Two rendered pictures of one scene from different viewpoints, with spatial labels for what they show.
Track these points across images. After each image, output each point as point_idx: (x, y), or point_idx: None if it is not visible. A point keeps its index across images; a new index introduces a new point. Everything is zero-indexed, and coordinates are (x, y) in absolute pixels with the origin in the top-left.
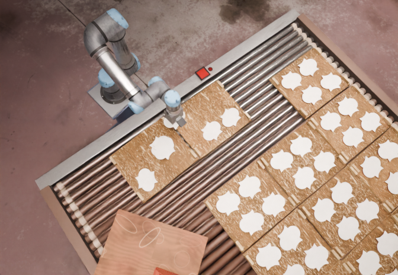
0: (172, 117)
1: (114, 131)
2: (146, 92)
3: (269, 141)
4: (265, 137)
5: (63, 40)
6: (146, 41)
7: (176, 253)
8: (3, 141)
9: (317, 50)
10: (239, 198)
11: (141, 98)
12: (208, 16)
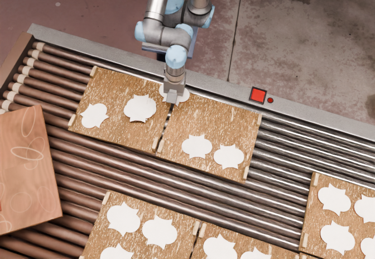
0: (164, 80)
1: (127, 54)
2: (163, 28)
3: (235, 222)
4: (236, 213)
5: None
6: (273, 49)
7: (24, 192)
8: (83, 5)
9: None
10: (136, 229)
11: (152, 28)
12: (354, 87)
